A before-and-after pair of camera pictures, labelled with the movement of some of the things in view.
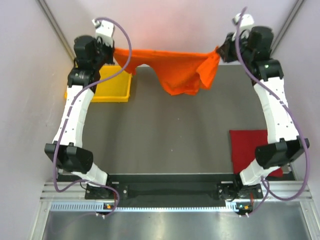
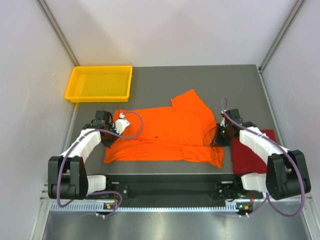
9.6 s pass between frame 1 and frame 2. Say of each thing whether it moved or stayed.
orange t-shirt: moved
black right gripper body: moved
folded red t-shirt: stayed
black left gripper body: moved
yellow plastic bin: stayed
